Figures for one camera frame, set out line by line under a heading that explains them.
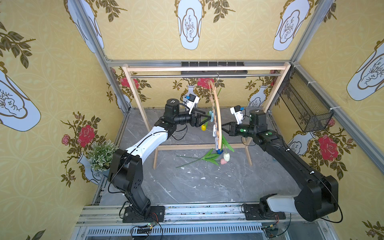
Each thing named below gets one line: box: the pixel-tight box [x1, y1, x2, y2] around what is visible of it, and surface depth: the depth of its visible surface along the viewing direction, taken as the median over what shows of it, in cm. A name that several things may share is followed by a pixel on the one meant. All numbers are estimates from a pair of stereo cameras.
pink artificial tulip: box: [176, 158, 228, 168], surface depth 93 cm
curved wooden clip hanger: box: [208, 72, 223, 150], surface depth 59 cm
